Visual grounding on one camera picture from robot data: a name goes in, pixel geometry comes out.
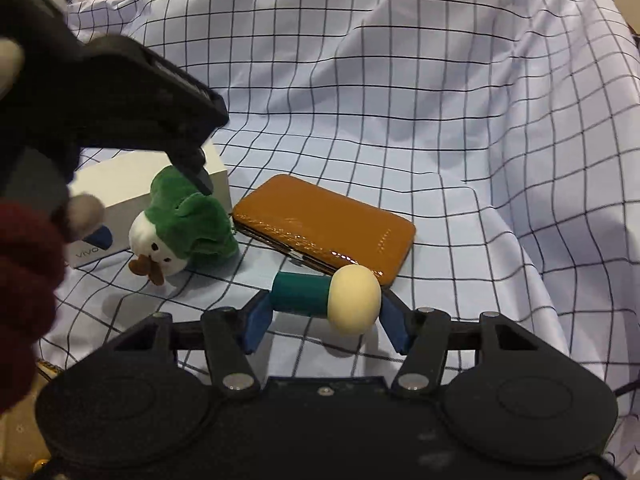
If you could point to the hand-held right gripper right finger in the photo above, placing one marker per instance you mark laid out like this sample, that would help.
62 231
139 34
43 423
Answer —
396 325

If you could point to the person's left forearm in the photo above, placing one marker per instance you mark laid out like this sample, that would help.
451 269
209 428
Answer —
25 300

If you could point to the white cardboard box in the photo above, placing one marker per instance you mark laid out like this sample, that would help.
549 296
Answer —
125 180

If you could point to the checked light blue sheet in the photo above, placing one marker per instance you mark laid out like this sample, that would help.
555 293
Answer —
400 85

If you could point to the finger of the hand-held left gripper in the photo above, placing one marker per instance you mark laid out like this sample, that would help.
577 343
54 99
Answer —
195 170

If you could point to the woven basket with beige liner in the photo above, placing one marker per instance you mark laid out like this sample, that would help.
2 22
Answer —
20 435

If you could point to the mushroom toy with teal stem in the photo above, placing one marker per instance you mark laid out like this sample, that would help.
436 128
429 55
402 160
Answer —
350 300

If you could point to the person's left hand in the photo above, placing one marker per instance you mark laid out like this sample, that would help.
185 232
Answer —
85 215

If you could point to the brown glossy wallet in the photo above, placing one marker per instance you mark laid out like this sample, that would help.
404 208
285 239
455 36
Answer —
325 220

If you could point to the green and white plush toy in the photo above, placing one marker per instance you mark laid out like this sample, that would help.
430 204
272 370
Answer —
200 230

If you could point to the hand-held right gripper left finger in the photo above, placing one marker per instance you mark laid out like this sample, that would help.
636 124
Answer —
255 322

